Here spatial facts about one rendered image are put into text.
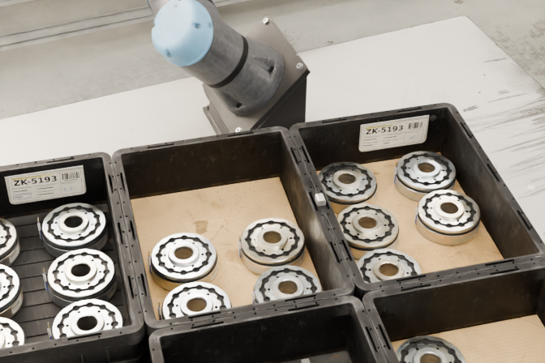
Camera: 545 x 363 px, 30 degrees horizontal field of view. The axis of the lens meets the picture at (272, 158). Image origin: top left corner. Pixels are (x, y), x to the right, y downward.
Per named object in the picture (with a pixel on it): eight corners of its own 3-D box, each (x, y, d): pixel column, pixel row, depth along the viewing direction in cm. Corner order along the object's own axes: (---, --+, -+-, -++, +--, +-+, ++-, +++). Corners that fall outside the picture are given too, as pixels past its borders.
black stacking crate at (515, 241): (286, 178, 180) (288, 127, 173) (443, 154, 186) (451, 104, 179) (354, 347, 151) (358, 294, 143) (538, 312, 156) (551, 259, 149)
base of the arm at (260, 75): (216, 88, 206) (182, 66, 200) (264, 33, 203) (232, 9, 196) (242, 130, 195) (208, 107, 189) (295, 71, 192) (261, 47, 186)
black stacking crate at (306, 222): (118, 204, 175) (111, 153, 167) (285, 178, 180) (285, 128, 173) (152, 385, 145) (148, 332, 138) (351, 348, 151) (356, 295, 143)
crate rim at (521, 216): (286, 135, 174) (286, 124, 173) (450, 111, 180) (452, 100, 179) (357, 304, 144) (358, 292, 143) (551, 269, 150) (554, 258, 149)
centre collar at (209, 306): (178, 297, 151) (177, 294, 151) (210, 292, 152) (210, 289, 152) (182, 322, 148) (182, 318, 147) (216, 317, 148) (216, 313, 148)
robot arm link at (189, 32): (206, 97, 190) (155, 64, 181) (189, 55, 200) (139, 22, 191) (251, 54, 187) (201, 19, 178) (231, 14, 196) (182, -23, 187)
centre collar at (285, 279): (267, 281, 154) (267, 279, 154) (298, 275, 155) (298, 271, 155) (277, 305, 150) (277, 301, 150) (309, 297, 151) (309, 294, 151)
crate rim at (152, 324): (111, 160, 169) (110, 149, 167) (286, 135, 174) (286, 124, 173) (148, 342, 139) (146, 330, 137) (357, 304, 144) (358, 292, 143)
